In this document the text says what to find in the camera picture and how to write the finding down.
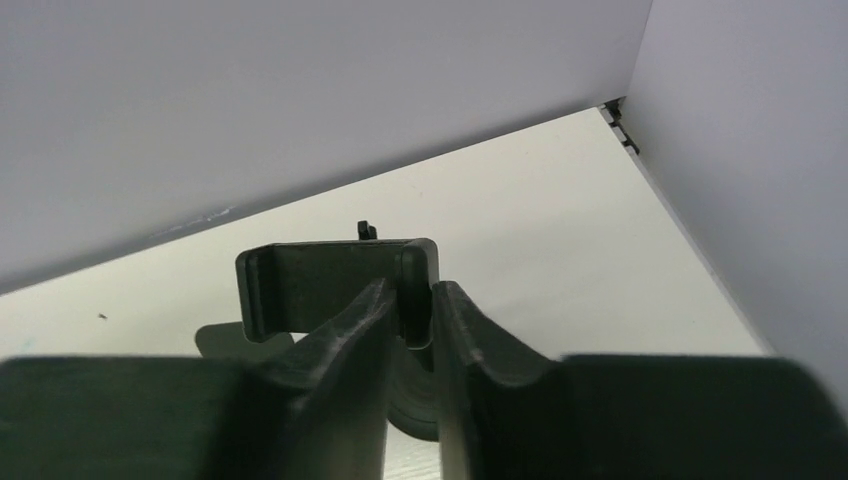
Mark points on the black round base stand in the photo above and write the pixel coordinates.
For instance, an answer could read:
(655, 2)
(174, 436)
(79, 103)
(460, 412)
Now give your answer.
(293, 288)

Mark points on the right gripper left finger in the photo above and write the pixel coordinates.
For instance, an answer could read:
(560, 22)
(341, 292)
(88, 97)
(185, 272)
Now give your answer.
(316, 411)

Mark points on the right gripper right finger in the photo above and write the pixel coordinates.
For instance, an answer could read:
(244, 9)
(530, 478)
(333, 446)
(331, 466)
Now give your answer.
(507, 412)

